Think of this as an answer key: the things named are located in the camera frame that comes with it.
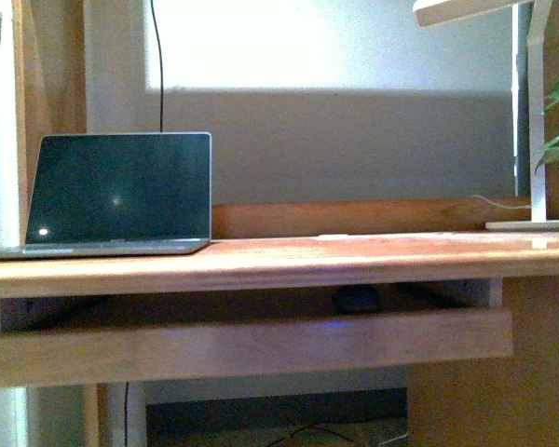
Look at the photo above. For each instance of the silver open laptop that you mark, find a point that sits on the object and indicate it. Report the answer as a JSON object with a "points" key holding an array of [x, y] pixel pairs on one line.
{"points": [[131, 194]]}

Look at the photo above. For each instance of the white desk lamp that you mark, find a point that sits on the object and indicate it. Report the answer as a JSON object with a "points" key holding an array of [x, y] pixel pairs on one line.
{"points": [[431, 13]]}

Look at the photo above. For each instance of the black computer mouse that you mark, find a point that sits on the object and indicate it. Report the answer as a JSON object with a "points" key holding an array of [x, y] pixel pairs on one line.
{"points": [[356, 299]]}

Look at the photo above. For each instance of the wooden keyboard tray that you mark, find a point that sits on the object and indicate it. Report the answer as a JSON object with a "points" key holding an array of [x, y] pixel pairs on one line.
{"points": [[252, 348]]}

